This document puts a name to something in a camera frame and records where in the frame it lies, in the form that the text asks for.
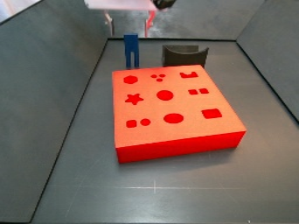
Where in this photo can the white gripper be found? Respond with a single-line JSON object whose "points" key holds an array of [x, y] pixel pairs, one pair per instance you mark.
{"points": [[123, 5]]}

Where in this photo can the blue square-circle object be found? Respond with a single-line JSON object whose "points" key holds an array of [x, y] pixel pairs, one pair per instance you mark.
{"points": [[131, 41]]}

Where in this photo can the black curved fixture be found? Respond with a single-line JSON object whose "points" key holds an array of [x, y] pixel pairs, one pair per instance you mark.
{"points": [[183, 55]]}

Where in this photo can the red shape-sorter block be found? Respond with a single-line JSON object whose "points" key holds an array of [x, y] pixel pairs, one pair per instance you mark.
{"points": [[171, 113]]}

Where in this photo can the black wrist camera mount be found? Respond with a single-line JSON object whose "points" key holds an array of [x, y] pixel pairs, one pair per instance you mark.
{"points": [[162, 4]]}

